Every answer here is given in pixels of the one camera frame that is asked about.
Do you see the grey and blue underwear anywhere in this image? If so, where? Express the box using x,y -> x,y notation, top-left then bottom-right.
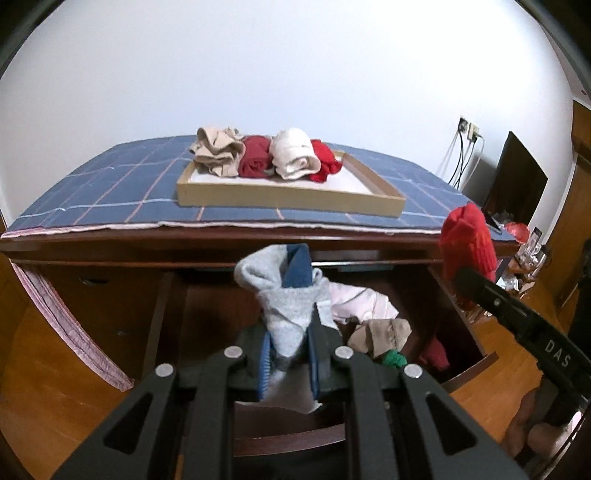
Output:
233,244 -> 338,414

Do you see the beige underwear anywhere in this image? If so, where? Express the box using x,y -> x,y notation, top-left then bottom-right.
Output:
347,318 -> 413,358
188,127 -> 245,178

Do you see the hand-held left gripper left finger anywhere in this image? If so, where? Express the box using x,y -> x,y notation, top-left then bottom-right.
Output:
48,322 -> 278,480

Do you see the green underwear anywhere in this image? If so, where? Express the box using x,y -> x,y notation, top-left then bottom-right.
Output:
379,350 -> 408,370

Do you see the pile of small clutter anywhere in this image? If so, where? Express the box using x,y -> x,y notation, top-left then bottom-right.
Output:
499,226 -> 552,296

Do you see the dark wooden side drawer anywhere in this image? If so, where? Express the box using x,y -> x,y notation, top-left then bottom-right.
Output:
48,269 -> 163,319
78,314 -> 160,374

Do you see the black cable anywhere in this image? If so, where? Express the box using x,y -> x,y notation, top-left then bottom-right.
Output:
450,134 -> 476,188

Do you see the red ribbed underwear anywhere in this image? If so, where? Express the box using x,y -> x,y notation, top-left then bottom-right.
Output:
438,203 -> 498,311

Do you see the blue plaid tablecloth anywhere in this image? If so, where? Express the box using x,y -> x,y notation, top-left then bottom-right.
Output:
9,134 -> 515,243

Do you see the person's right hand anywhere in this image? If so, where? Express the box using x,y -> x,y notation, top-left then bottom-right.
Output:
503,390 -> 580,467

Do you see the wooden wardrobe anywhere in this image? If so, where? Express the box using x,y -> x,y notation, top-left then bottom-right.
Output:
570,99 -> 591,324

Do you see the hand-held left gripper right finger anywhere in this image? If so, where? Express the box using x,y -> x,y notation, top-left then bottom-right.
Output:
309,304 -> 529,480

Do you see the dark wooden desk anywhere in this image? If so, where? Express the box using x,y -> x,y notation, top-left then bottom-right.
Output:
0,226 -> 522,444

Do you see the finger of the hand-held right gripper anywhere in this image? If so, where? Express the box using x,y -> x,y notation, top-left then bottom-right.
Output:
455,267 -> 502,319

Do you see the pale pink underwear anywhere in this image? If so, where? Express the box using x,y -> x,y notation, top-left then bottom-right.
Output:
328,281 -> 400,324

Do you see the cardboard tray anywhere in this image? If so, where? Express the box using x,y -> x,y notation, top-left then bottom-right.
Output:
177,148 -> 407,219

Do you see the black monitor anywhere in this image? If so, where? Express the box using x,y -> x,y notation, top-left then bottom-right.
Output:
482,130 -> 549,227

